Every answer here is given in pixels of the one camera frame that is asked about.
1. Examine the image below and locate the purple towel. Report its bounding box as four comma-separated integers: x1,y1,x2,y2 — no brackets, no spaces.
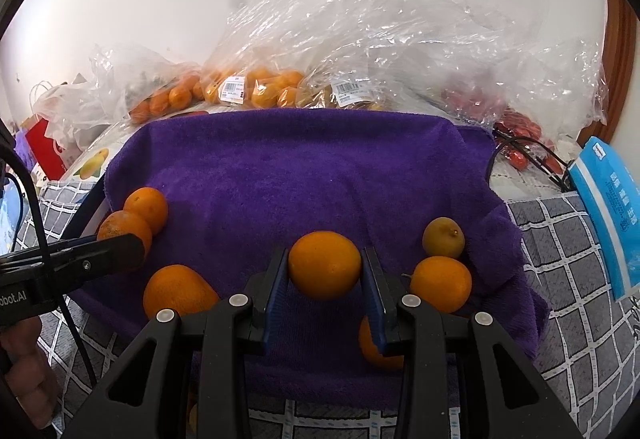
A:
75,108,551,412

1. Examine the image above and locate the brown wooden frame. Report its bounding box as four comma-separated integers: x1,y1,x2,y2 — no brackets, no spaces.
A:
575,0,638,150

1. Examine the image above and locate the blue tissue pack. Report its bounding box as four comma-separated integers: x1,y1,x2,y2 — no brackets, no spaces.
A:
565,136,640,302

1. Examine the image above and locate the person's left hand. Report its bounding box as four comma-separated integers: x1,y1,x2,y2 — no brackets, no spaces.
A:
0,316,58,429

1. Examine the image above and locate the yellow-green round fruit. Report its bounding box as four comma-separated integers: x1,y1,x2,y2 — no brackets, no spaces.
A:
422,216,466,259

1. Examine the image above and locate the white plastic bag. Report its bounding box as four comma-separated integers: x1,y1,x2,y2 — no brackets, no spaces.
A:
32,84,111,150

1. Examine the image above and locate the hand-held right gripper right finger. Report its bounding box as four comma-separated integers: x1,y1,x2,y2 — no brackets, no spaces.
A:
362,246,583,439

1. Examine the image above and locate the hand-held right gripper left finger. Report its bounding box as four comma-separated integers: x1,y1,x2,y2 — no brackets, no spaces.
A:
62,246,291,439

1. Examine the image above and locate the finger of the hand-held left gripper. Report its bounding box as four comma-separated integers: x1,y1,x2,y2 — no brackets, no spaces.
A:
0,235,101,267
30,233,147,292

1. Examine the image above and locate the clear bag of oranges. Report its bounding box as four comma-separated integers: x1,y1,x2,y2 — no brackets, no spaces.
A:
202,0,308,110

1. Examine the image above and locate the clear bag of yellow-green fruits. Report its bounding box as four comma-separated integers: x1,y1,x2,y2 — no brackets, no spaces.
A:
300,0,401,112

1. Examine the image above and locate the clear bag of cherry tomatoes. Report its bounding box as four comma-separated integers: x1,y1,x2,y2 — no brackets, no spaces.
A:
390,0,608,170

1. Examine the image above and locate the black tray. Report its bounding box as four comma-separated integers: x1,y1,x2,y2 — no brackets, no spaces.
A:
62,179,108,240

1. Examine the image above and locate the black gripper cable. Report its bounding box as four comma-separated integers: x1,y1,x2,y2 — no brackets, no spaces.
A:
0,129,98,387

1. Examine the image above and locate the white fruit-printed box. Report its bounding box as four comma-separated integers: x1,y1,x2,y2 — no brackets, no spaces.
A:
60,106,211,182

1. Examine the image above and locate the red paper bag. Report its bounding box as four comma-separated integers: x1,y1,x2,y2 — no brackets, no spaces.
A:
22,79,68,180

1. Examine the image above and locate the grey checkered bedsheet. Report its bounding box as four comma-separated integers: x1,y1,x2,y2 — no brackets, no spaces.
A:
37,182,640,439

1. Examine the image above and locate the clear bag of small tangerines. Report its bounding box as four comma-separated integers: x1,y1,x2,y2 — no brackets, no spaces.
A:
90,44,206,125

